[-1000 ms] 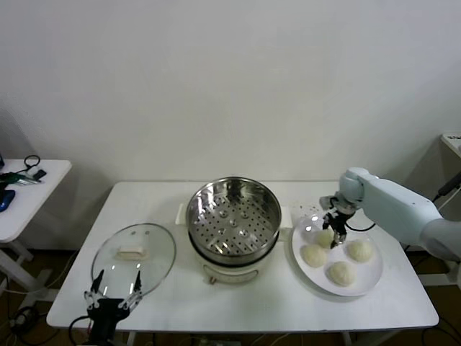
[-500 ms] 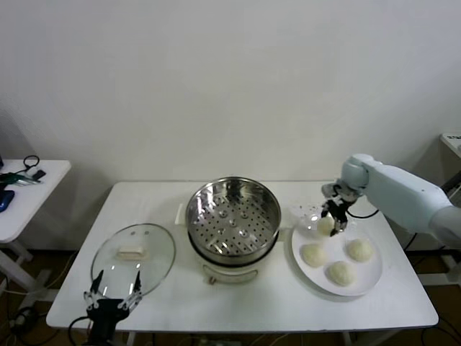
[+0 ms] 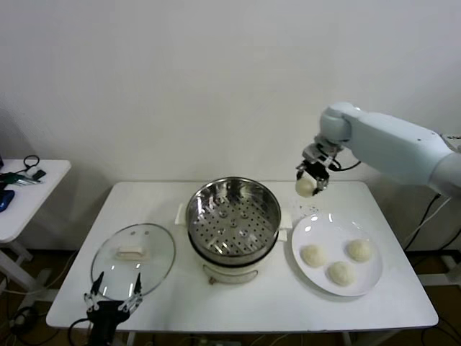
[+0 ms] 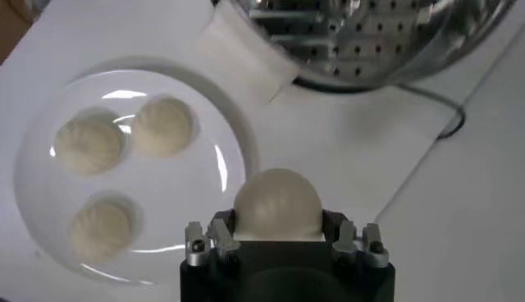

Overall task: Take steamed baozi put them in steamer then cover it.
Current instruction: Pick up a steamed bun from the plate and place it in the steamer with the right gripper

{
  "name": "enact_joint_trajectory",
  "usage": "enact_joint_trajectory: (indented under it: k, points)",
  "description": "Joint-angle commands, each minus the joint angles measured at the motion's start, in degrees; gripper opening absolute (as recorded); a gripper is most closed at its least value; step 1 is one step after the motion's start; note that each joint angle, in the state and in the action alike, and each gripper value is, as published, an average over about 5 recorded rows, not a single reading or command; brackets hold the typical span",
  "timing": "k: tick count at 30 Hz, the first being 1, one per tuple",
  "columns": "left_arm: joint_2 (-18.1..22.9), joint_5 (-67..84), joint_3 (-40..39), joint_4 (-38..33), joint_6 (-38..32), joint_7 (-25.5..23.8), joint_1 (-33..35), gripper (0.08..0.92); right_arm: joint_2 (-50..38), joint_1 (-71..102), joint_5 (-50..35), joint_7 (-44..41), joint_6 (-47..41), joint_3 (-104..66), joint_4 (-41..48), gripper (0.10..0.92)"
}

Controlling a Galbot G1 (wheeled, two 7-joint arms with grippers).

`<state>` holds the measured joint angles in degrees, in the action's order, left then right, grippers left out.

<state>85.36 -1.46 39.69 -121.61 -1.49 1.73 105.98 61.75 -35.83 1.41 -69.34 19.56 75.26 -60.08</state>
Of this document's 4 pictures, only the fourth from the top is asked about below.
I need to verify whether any white round plate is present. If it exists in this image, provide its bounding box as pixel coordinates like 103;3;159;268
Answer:
11;67;259;288

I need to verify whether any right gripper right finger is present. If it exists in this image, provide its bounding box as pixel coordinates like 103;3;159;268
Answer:
322;208;390;268

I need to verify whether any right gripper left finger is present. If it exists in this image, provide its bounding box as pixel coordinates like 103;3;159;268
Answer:
184;208;243;268

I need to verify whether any black pot power cord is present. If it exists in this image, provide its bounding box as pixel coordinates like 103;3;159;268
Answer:
395;81;467;140

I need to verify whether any stainless steel steamer basket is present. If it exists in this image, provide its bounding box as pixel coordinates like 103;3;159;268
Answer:
196;0;518;103

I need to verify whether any white steamed baozi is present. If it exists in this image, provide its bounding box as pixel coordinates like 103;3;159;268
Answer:
232;167;325;242
52;112;126;176
130;97;194;159
67;200;135;264

